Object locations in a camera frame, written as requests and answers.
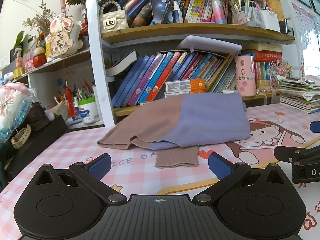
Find pink spray bottle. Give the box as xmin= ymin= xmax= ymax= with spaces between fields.
xmin=14 ymin=48 xmax=24 ymax=68

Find cream quilted handbag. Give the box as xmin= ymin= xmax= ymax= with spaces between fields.
xmin=99 ymin=10 xmax=129 ymax=33

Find colourful bead ornament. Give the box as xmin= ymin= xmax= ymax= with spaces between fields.
xmin=271 ymin=60 xmax=293 ymax=78

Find white bead bracelet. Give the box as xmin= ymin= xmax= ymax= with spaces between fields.
xmin=99 ymin=0 xmax=122 ymax=14

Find small pink box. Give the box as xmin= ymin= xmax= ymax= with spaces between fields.
xmin=23 ymin=52 xmax=34 ymax=72

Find white pink cartoon ornament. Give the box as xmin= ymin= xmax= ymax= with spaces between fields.
xmin=45 ymin=14 xmax=83 ymax=62

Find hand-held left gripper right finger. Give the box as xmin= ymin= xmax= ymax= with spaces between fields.
xmin=192 ymin=152 xmax=286 ymax=204

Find pink checkered cartoon desk mat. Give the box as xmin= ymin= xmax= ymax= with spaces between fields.
xmin=0 ymin=102 xmax=320 ymax=240

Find stack of yellow books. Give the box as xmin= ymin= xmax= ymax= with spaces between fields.
xmin=262 ymin=0 xmax=285 ymax=22

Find patterned pen holder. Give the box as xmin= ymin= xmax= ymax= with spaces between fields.
xmin=231 ymin=11 xmax=247 ymax=26

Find row of large picture books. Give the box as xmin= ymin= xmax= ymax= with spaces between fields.
xmin=111 ymin=51 xmax=237 ymax=108

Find wall calendar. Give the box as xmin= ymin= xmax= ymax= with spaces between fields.
xmin=291 ymin=2 xmax=318 ymax=65

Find thick red book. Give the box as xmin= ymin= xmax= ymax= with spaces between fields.
xmin=254 ymin=50 xmax=283 ymax=62

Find row of small paperback books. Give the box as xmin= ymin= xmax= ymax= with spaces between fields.
xmin=125 ymin=0 xmax=230 ymax=25

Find pastel rainbow bottle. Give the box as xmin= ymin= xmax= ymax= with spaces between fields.
xmin=211 ymin=0 xmax=226 ymax=24

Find row of thin books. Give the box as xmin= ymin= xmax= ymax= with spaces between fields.
xmin=254 ymin=61 xmax=278 ymax=92

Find white side shelf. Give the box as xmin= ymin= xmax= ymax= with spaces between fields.
xmin=0 ymin=47 xmax=105 ymax=128

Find dried flowers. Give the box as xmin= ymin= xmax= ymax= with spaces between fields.
xmin=22 ymin=0 xmax=57 ymax=34

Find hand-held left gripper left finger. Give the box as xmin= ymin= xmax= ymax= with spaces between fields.
xmin=34 ymin=153 xmax=128 ymax=204

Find white jar with green rim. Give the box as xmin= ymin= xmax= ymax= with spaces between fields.
xmin=77 ymin=97 xmax=100 ymax=125

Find white organizer with pens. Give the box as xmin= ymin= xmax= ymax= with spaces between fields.
xmin=231 ymin=0 xmax=270 ymax=22

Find stack of magazines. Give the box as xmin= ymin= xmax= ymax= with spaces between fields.
xmin=277 ymin=76 xmax=320 ymax=114

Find white pen box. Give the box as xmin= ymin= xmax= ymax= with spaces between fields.
xmin=260 ymin=9 xmax=281 ymax=32

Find red round doll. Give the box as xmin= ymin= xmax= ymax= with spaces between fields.
xmin=32 ymin=47 xmax=47 ymax=68

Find dark green cloth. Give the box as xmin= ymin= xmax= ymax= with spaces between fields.
xmin=0 ymin=140 xmax=12 ymax=193

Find red stick ornament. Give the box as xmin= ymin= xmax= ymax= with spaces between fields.
xmin=64 ymin=80 xmax=77 ymax=117

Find dark smartphone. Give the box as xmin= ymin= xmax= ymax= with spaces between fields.
xmin=150 ymin=0 xmax=174 ymax=25

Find pink cartoon tumbler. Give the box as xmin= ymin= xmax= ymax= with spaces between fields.
xmin=234 ymin=55 xmax=256 ymax=97

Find dark brown cloth item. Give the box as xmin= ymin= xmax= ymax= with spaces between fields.
xmin=25 ymin=102 xmax=50 ymax=130

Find thick black book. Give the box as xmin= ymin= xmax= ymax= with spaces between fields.
xmin=105 ymin=49 xmax=139 ymax=77

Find small black device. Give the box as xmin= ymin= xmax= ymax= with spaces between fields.
xmin=279 ymin=19 xmax=294 ymax=34

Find green plant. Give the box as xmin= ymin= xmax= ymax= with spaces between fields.
xmin=14 ymin=30 xmax=34 ymax=49

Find white spray bottle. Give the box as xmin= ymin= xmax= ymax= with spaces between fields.
xmin=172 ymin=0 xmax=184 ymax=23

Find plush toy bouquet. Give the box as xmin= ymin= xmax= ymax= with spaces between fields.
xmin=0 ymin=82 xmax=35 ymax=143

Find bunch of pencils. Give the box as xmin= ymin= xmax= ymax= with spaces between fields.
xmin=72 ymin=79 xmax=95 ymax=102

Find brown and purple knit sweater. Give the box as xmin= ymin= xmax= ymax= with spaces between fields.
xmin=97 ymin=92 xmax=250 ymax=168

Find slim doll figurine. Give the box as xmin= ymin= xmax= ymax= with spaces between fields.
xmin=57 ymin=0 xmax=69 ymax=17

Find cream cloth pouch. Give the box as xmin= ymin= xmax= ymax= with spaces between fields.
xmin=50 ymin=101 xmax=69 ymax=120

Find black box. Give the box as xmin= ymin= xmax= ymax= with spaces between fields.
xmin=5 ymin=115 xmax=68 ymax=180

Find orange and white box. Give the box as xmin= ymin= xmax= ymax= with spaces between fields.
xmin=165 ymin=79 xmax=206 ymax=93
xmin=164 ymin=90 xmax=206 ymax=98

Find white and wood bookshelf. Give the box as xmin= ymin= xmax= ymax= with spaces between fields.
xmin=85 ymin=0 xmax=297 ymax=128

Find beige wrist watch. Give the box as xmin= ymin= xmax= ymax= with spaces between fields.
xmin=11 ymin=124 xmax=32 ymax=150

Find white flat board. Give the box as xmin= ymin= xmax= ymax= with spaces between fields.
xmin=176 ymin=35 xmax=242 ymax=53

